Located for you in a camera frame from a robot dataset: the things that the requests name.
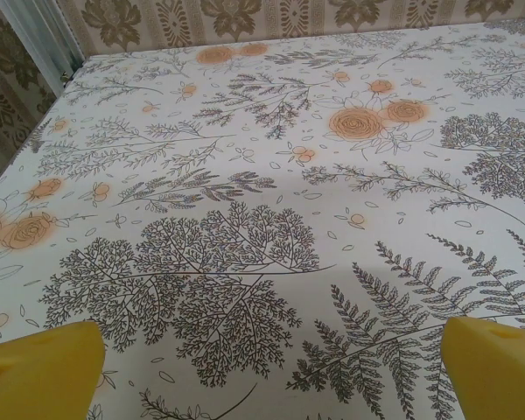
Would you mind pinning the floral print tablecloth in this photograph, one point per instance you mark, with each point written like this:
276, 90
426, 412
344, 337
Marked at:
262, 184

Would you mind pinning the aluminium frame post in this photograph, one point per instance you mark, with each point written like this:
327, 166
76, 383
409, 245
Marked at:
48, 44

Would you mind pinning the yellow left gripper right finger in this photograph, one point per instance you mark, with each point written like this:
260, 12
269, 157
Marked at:
494, 376

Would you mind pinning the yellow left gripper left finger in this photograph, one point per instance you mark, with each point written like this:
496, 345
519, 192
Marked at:
39, 376

